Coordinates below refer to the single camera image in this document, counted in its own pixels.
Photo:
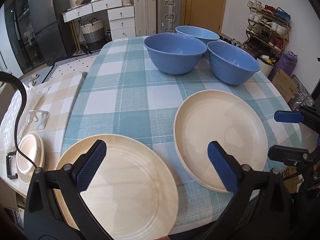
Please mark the silver suitcase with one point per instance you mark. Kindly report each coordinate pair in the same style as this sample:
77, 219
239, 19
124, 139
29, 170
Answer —
168, 15

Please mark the ribbed blue bowl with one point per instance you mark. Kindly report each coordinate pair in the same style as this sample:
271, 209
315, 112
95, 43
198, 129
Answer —
231, 64

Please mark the cream deep plate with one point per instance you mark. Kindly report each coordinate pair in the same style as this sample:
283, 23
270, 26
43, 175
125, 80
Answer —
215, 115

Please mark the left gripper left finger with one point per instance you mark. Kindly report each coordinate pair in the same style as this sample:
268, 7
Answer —
43, 217

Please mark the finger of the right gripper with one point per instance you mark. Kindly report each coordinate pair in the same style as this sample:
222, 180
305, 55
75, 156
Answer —
288, 155
288, 117

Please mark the wooden door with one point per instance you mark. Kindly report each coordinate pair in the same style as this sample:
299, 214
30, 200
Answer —
206, 14

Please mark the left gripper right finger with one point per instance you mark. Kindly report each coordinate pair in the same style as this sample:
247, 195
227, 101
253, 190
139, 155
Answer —
260, 207

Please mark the shoe rack with shoes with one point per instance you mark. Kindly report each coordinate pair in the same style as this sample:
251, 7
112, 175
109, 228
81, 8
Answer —
269, 26

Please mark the black refrigerator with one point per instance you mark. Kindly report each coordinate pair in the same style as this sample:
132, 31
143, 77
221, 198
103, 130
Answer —
52, 34

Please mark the purple bag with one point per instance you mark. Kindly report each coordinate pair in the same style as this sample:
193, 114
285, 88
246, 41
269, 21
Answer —
287, 63

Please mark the large cream plate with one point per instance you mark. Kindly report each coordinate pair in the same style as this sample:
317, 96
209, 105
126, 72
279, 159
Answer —
133, 194

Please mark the white dressing desk with drawers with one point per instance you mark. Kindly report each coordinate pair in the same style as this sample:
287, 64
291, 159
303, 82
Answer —
120, 15

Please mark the cream suitcase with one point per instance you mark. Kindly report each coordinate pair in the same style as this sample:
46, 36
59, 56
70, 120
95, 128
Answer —
145, 17

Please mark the woven laundry basket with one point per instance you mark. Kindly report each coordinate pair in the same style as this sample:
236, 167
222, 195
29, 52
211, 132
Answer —
94, 34

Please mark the white trash bin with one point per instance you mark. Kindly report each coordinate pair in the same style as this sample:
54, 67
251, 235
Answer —
266, 64

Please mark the teal checked tablecloth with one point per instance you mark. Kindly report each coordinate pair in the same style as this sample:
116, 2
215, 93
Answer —
124, 93

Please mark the white bubble wrap bag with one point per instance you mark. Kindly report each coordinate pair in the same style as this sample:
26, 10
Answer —
8, 123

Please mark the beige checked tablecloth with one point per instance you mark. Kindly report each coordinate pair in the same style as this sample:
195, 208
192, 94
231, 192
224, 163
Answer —
59, 102

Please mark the stack of small cream plates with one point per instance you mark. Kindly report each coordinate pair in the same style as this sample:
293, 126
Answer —
32, 147

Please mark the large blue bowl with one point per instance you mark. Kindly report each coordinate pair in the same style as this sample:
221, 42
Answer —
173, 53

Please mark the cardboard box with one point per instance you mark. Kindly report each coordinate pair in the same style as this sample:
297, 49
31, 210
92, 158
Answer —
285, 85

